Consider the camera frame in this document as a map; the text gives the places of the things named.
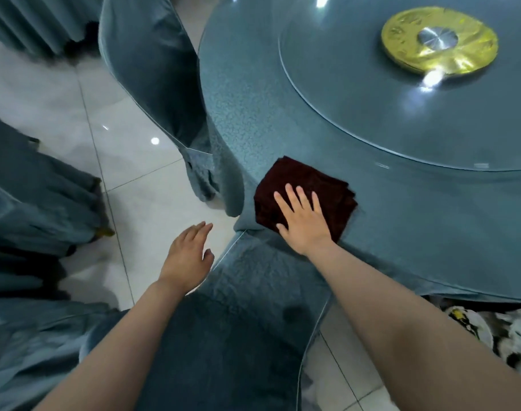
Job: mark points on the person's right hand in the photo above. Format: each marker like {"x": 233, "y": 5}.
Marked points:
{"x": 305, "y": 228}

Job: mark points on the person's left hand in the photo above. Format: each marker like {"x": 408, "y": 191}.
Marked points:
{"x": 185, "y": 265}

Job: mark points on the dark red cloth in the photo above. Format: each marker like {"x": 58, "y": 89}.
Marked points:
{"x": 324, "y": 184}

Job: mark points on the stack of white plates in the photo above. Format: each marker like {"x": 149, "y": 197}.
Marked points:
{"x": 479, "y": 327}

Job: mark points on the stack of white bowls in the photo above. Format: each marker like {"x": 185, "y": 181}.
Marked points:
{"x": 519, "y": 338}

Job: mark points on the person's right forearm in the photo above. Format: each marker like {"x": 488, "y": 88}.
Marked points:
{"x": 414, "y": 338}

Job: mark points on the person's left forearm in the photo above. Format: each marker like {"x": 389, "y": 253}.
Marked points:
{"x": 115, "y": 359}

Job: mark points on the blue covered chair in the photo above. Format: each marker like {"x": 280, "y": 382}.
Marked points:
{"x": 149, "y": 59}
{"x": 29, "y": 346}
{"x": 243, "y": 338}
{"x": 29, "y": 201}

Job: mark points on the round blue table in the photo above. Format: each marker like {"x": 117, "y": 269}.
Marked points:
{"x": 414, "y": 218}

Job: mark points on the round glass turntable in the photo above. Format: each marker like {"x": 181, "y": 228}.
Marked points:
{"x": 372, "y": 115}

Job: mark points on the yellow round disc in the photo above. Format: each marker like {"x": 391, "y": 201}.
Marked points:
{"x": 397, "y": 42}

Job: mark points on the blue pleated table skirt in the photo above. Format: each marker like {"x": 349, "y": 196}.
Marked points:
{"x": 29, "y": 21}

